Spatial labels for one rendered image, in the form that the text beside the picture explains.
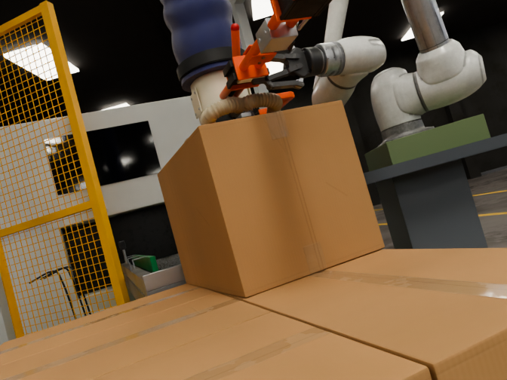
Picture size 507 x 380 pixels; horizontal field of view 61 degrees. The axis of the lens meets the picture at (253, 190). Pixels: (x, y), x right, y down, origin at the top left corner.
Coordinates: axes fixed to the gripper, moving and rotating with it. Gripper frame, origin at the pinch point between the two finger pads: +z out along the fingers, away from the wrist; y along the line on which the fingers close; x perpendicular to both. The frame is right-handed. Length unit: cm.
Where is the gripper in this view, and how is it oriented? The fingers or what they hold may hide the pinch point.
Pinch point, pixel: (248, 70)
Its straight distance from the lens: 112.6
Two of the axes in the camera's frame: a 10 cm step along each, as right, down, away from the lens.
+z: -9.1, 2.2, -3.5
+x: -3.2, 1.4, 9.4
